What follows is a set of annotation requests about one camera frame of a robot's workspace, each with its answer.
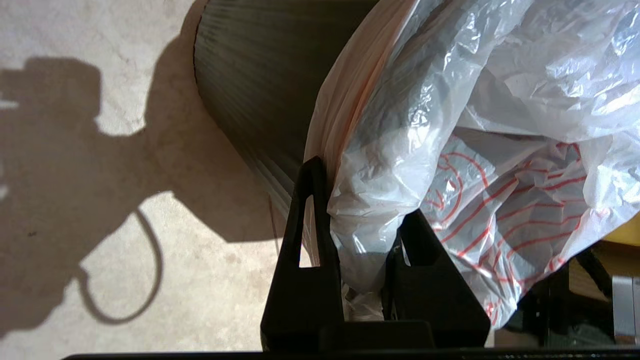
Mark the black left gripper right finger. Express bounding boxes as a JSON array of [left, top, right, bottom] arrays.
[[381, 208, 492, 349]]

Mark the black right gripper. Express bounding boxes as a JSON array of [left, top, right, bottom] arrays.
[[504, 247, 615, 347]]

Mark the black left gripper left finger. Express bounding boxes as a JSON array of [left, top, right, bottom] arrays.
[[259, 155, 347, 352]]

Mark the red printed plastic bag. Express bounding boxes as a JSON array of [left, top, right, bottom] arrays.
[[302, 0, 640, 332]]

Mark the black trash bin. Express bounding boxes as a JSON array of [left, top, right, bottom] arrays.
[[193, 0, 382, 251]]

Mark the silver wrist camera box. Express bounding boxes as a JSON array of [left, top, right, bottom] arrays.
[[611, 274, 640, 342]]

